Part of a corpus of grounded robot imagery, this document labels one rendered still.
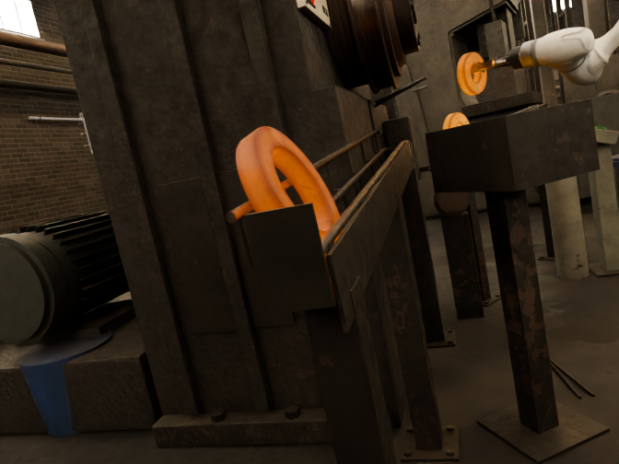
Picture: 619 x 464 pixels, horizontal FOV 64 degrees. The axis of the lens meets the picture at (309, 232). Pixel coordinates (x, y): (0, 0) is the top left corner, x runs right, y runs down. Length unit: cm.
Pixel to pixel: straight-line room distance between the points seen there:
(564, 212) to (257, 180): 186
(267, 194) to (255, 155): 5
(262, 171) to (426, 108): 386
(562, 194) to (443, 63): 230
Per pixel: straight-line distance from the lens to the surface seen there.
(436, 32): 439
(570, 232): 231
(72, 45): 152
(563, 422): 135
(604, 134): 227
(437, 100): 434
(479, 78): 205
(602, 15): 1061
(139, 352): 164
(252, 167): 55
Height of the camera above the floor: 71
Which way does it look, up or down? 8 degrees down
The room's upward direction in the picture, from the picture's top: 12 degrees counter-clockwise
